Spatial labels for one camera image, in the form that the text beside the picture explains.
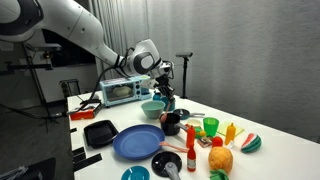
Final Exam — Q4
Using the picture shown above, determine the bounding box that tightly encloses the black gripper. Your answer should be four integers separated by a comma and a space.
155, 74, 176, 103

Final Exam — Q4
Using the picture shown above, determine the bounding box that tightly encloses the pink plastic spoon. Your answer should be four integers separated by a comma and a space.
160, 99, 173, 123

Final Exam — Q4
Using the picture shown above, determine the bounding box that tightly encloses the mint green bowl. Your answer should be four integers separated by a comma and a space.
140, 100, 166, 120

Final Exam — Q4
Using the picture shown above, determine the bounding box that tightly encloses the small dark teal pan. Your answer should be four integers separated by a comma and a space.
173, 108, 206, 120

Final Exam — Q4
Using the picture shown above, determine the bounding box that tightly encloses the light blue toy oven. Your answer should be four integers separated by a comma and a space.
99, 74, 153, 108

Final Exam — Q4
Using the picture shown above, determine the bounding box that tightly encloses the red ketchup squeeze bottle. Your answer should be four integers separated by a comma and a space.
185, 124, 196, 149

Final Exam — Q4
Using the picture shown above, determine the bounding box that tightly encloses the green toy corn cob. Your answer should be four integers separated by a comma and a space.
194, 126, 207, 139

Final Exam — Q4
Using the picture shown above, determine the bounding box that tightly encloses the pink plastic spatula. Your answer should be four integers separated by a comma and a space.
159, 140, 189, 154

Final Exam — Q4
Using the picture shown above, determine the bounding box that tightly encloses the green plastic cup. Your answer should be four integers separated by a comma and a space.
202, 116, 220, 138

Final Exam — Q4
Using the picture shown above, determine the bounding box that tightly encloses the large blue plate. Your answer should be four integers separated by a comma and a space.
112, 124, 166, 160

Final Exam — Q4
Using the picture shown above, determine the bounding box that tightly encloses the small brown printed box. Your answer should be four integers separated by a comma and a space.
196, 135, 213, 148

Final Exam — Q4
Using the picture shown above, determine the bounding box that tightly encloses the red toy tomato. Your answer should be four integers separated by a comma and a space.
211, 135, 224, 148

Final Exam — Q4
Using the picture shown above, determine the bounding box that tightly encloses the small red labelled sauce bottle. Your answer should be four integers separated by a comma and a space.
186, 144, 197, 173

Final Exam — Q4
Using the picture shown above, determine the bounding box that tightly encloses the yellow mustard squeeze bottle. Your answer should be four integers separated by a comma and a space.
224, 122, 237, 146

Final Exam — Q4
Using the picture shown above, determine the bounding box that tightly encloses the yellow-green cutting mat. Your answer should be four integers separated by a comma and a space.
216, 120, 245, 138

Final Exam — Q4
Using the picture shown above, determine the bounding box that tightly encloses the black ridged tray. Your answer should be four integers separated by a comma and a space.
83, 119, 120, 149

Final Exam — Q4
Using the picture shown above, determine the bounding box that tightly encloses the orange toy pineapple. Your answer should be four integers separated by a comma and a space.
208, 146, 234, 175

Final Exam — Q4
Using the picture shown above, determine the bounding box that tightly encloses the red flat box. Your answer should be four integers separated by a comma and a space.
69, 101, 102, 121

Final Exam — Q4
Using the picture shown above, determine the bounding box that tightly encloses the toy watermelon slice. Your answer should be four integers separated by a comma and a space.
240, 132, 263, 154

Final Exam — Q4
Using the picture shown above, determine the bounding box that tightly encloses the black metal cart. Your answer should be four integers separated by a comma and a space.
59, 78, 82, 100

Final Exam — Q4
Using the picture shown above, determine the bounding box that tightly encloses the long black tape strip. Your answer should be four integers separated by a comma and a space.
73, 153, 103, 173

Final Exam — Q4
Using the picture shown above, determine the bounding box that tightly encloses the black monitor screen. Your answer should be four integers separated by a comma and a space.
41, 28, 96, 68

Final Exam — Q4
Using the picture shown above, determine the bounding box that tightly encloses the black seat with papers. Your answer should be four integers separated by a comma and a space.
0, 157, 57, 180

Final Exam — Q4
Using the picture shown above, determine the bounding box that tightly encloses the teal two-handled pot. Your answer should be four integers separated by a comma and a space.
160, 96, 177, 112

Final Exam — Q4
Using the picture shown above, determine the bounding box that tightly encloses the black camera tripod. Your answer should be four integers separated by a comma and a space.
180, 56, 190, 100

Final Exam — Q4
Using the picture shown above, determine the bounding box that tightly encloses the black pot grey handle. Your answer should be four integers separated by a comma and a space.
159, 112, 190, 136

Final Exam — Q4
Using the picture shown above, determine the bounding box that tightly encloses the black stereo camera bar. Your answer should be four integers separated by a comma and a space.
175, 51, 194, 58

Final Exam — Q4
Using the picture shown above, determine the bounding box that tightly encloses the black frying pan grey handle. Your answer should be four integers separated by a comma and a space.
151, 150, 183, 180

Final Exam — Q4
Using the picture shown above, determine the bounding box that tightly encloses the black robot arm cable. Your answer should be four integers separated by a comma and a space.
79, 46, 136, 108

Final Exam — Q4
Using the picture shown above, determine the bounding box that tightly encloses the grey camera on stand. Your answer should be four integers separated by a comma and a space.
25, 43, 63, 53

